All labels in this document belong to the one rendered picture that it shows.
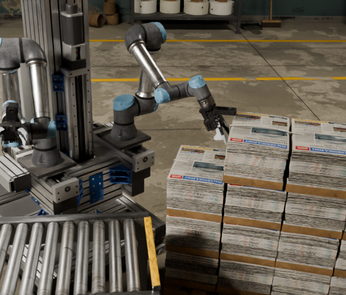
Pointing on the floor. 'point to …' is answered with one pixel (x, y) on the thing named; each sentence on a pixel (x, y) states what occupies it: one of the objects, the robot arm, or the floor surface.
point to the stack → (258, 233)
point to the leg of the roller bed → (142, 262)
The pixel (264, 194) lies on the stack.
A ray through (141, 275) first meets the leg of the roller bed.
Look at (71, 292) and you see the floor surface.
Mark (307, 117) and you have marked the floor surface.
